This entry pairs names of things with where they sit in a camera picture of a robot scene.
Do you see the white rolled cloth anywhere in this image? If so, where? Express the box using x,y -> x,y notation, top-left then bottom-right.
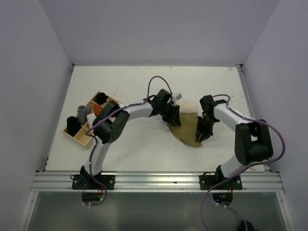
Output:
87,113 -> 96,128

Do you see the grey striped rolled cloth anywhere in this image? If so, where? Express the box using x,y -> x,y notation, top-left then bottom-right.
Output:
77,105 -> 91,125

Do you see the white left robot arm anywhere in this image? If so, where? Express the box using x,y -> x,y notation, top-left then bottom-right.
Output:
80,89 -> 182,189

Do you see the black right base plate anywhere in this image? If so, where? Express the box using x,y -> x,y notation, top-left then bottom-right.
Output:
199,172 -> 243,190

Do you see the black rolled cloth near compartment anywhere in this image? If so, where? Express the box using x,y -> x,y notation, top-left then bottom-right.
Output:
66,116 -> 81,137

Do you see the aluminium front rail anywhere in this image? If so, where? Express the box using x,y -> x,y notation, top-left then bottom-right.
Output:
30,171 -> 284,193

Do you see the black object bottom corner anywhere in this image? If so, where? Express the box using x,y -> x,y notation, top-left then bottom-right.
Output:
237,220 -> 257,231

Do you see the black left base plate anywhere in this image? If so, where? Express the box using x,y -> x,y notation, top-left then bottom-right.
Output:
70,174 -> 116,190

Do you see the olive and cream underwear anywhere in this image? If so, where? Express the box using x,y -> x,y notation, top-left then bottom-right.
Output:
167,101 -> 202,147

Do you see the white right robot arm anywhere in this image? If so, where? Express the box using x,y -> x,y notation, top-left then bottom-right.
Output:
195,95 -> 273,189

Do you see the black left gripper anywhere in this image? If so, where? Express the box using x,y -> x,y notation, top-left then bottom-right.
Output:
159,103 -> 180,126

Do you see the orange rolled cloth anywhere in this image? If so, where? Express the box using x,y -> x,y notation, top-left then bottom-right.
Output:
92,104 -> 103,116

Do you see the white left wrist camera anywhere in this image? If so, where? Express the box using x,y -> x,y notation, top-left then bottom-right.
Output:
171,93 -> 182,104

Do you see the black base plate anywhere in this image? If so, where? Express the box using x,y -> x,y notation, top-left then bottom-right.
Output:
70,174 -> 116,190
199,172 -> 243,190

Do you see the wooden divided organizer box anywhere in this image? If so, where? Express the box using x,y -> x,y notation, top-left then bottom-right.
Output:
62,91 -> 120,149

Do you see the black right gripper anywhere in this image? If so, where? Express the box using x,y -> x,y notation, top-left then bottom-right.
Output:
196,115 -> 217,141

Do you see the black rolled cloth far compartment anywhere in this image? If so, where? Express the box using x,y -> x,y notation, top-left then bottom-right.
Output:
94,92 -> 108,105

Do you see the black rolled cloth compartment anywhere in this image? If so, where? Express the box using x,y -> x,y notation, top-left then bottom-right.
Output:
94,92 -> 108,105
66,116 -> 81,137

